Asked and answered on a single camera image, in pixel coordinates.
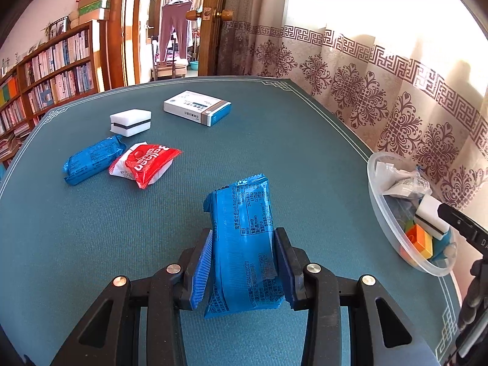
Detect hanging pink pants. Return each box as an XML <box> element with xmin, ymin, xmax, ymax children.
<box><xmin>158</xmin><ymin>1</ymin><xmax>193</xmax><ymax>63</ymax></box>

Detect rows of books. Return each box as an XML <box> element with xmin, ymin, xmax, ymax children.
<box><xmin>0</xmin><ymin>30</ymin><xmax>95</xmax><ymax>153</ymax></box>

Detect wooden door knob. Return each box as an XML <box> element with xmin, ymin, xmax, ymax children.
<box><xmin>185</xmin><ymin>8</ymin><xmax>235</xmax><ymax>22</ymax></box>

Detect white blue medicine box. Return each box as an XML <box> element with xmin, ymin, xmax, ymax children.
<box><xmin>163</xmin><ymin>90</ymin><xmax>232</xmax><ymax>127</ymax></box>

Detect stack of boxes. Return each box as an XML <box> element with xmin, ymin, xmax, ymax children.
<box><xmin>69</xmin><ymin>0</ymin><xmax>112</xmax><ymax>27</ymax></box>

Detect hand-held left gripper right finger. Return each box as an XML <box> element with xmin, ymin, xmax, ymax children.
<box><xmin>274</xmin><ymin>227</ymin><xmax>439</xmax><ymax>366</ymax></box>

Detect white sponge black stripe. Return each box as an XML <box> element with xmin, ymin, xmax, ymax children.
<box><xmin>414</xmin><ymin>194</ymin><xmax>450</xmax><ymax>241</ymax></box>
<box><xmin>110</xmin><ymin>109</ymin><xmax>152</xmax><ymax>138</ymax></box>

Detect wooden bookshelf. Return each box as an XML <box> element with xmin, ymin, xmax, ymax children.
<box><xmin>0</xmin><ymin>19</ymin><xmax>107</xmax><ymax>168</ymax></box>

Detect blue snack packet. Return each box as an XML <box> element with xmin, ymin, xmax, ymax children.
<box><xmin>203</xmin><ymin>173</ymin><xmax>286</xmax><ymax>319</ymax></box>
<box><xmin>63</xmin><ymin>135</ymin><xmax>127</xmax><ymax>186</ymax></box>

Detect clear plastic bowl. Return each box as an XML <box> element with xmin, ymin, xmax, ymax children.
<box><xmin>367</xmin><ymin>151</ymin><xmax>458</xmax><ymax>277</ymax></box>

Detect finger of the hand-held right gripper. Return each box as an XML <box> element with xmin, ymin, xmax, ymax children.
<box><xmin>438</xmin><ymin>203</ymin><xmax>477</xmax><ymax>242</ymax></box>

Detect red snack packet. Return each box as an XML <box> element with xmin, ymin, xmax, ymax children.
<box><xmin>109</xmin><ymin>141</ymin><xmax>183</xmax><ymax>190</ymax></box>

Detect orange yellow toy block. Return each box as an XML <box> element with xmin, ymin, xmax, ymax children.
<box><xmin>400</xmin><ymin>221</ymin><xmax>435</xmax><ymax>262</ymax></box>

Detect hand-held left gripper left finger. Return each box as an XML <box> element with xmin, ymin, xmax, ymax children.
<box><xmin>49</xmin><ymin>228</ymin><xmax>214</xmax><ymax>366</ymax></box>

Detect wooden door frame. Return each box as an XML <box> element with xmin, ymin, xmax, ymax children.
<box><xmin>107</xmin><ymin>0</ymin><xmax>164</xmax><ymax>90</ymax></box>

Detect patterned beige curtain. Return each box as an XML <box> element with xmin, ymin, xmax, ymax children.
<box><xmin>217</xmin><ymin>0</ymin><xmax>488</xmax><ymax>214</ymax></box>

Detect white plastic packet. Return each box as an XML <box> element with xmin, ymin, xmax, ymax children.
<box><xmin>375</xmin><ymin>162</ymin><xmax>433</xmax><ymax>199</ymax></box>

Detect wooden door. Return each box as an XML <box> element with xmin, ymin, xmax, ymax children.
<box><xmin>198</xmin><ymin>0</ymin><xmax>234</xmax><ymax>77</ymax></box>

